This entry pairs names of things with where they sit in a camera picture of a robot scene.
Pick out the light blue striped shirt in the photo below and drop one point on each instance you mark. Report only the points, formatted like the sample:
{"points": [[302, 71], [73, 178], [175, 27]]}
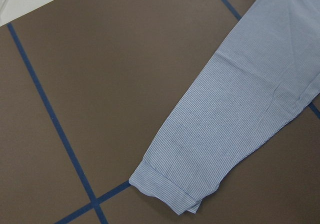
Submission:
{"points": [[262, 76]]}

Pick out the brown paper table mat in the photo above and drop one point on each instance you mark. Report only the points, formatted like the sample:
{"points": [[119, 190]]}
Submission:
{"points": [[85, 86]]}

